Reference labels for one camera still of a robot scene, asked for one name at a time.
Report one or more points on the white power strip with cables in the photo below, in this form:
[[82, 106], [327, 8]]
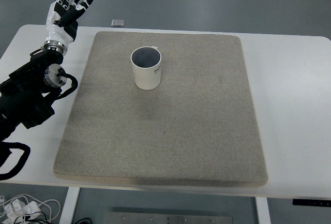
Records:
[[25, 208]]

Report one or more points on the grey felt mat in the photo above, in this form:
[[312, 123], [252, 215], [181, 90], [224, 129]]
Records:
[[196, 128]]

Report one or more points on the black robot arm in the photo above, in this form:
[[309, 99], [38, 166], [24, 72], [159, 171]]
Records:
[[27, 97]]

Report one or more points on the white table leg left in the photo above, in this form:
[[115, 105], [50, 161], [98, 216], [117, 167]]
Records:
[[69, 205]]

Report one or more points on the black table control panel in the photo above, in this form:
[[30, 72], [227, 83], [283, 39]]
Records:
[[311, 202]]

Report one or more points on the grey metal base plate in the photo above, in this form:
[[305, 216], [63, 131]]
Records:
[[127, 217]]

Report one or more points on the white table leg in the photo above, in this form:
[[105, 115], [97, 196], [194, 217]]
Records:
[[69, 205], [262, 210]]

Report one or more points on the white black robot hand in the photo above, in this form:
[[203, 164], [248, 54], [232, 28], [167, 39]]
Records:
[[62, 23]]

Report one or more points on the white table leg right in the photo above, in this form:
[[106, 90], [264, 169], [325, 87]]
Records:
[[262, 210]]

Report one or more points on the small grey floor plate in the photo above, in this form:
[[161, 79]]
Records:
[[118, 23]]

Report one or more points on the white ribbed cup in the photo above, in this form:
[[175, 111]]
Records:
[[146, 65]]

